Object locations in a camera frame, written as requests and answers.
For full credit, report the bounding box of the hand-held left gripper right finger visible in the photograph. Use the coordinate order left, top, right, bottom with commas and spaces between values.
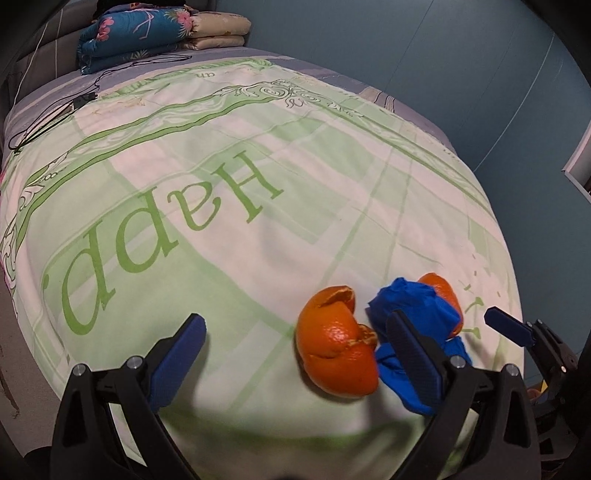
385, 310, 542, 480

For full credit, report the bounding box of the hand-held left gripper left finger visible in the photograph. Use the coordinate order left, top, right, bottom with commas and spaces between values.
50, 313, 207, 480

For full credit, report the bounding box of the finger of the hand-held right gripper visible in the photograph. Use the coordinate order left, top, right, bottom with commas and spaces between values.
484, 307, 580, 374

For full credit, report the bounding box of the blue plastic bag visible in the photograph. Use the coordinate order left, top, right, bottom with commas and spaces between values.
367, 277, 474, 414

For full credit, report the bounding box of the orange peel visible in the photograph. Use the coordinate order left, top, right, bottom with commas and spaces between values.
418, 272, 464, 337
295, 285, 380, 398

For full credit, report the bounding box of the window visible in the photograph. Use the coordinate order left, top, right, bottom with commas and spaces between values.
561, 131, 591, 201

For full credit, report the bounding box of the green printed blanket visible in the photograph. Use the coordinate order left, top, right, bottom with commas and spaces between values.
0, 55, 525, 480

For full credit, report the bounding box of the striped bed sheet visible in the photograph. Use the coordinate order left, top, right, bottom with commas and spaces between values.
2, 51, 458, 158

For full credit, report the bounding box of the blue floral quilt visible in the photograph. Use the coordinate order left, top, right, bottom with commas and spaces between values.
78, 4, 197, 75

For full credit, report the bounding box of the beige folded quilt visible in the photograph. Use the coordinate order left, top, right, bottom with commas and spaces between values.
187, 13, 252, 51

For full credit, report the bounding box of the grey upholstered bed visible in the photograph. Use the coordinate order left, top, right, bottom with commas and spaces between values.
0, 0, 107, 121

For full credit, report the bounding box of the black cable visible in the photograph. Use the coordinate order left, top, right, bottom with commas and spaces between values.
7, 53, 192, 153

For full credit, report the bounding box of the white charging cable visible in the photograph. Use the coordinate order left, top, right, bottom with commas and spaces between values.
11, 18, 51, 107

